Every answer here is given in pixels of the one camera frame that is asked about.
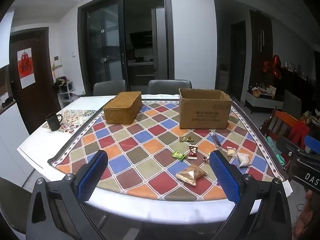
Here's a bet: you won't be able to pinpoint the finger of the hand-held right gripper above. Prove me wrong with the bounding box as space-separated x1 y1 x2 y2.
276 136 304 167
304 135 320 155

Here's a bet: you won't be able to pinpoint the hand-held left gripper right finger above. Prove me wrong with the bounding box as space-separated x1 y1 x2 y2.
209 150 293 240

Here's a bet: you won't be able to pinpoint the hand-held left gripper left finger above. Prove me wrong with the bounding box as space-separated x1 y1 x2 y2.
26 150 109 240

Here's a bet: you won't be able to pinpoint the clear packet with white snack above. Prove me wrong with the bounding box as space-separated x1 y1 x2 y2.
236 152 252 168

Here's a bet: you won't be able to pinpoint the large tan snack packet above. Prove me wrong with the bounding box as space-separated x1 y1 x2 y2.
176 164 208 187

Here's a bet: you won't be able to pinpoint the long dark snack bar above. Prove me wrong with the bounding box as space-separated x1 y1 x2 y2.
211 132 222 148

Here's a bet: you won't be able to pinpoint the red candy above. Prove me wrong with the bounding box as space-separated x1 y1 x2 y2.
187 145 199 160

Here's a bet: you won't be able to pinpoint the cardboard box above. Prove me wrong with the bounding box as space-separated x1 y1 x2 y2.
178 88 233 130

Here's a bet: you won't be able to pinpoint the person's right hand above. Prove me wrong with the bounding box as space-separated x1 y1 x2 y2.
294 189 320 240

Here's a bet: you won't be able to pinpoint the teal cloth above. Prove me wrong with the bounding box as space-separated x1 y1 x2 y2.
267 137 286 166

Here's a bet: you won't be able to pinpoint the red cloth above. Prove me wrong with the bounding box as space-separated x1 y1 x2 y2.
290 121 310 150

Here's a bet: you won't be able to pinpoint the colourful flower bunch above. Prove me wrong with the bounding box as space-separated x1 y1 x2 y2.
301 111 320 127

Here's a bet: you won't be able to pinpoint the orange wooden chair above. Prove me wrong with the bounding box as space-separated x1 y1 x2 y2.
259 106 310 155

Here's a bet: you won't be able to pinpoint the grey dining chair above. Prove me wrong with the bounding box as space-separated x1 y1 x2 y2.
147 79 192 95
93 80 127 97
282 90 302 119

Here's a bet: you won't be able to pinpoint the white low bench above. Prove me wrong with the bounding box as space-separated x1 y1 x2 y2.
245 90 284 109

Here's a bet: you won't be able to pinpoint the dark sideboard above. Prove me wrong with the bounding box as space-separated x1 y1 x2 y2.
275 66 320 112

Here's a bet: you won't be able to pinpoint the floral patterned placemat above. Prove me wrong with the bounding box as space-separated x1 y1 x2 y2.
41 109 97 137

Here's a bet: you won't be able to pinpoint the clutter of gift items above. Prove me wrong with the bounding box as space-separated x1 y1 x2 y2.
249 85 277 98

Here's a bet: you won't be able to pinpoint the checkered colourful tablecloth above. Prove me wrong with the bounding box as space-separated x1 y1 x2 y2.
47 99 290 202

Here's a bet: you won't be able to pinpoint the black mug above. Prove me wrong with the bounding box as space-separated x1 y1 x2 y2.
45 113 63 132

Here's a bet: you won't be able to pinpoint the woven rattan lidded basket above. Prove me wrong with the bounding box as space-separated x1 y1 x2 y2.
103 91 143 125

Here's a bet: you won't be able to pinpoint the red foil balloons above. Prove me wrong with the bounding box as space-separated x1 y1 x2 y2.
262 54 283 79

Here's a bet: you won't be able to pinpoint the white storage rack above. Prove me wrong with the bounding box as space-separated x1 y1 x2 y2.
55 76 75 108

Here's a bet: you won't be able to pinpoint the dark wooden door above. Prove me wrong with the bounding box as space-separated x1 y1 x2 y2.
9 27 62 128

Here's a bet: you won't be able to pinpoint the dark interior door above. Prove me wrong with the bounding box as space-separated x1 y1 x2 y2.
230 20 247 100

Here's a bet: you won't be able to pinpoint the dark wood tall cabinet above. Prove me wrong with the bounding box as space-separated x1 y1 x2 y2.
250 10 273 90

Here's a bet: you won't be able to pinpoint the red and white door poster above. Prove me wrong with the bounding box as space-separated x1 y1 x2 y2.
17 47 35 89

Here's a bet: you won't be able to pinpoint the black framed sliding glass door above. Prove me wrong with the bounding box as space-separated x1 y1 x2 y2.
77 0 174 97

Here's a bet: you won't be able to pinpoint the silver refrigerator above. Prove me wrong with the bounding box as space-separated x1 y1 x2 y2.
151 7 167 80

